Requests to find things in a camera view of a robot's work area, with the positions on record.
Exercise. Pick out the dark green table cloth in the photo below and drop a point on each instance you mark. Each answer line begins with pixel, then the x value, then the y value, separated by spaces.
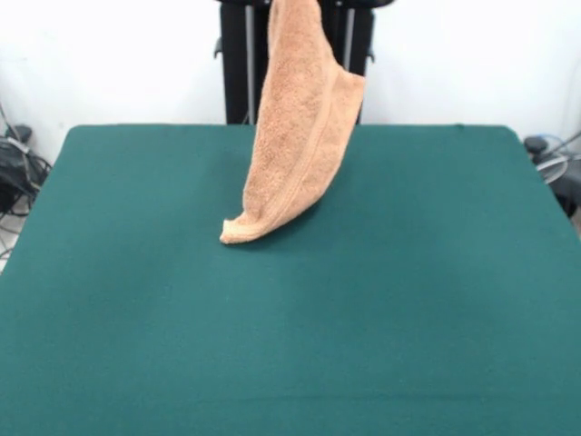
pixel 136 272

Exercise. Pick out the orange terry towel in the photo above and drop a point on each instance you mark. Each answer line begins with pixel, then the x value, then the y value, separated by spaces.
pixel 295 136

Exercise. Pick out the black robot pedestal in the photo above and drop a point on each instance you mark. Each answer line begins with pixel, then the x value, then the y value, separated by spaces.
pixel 236 68

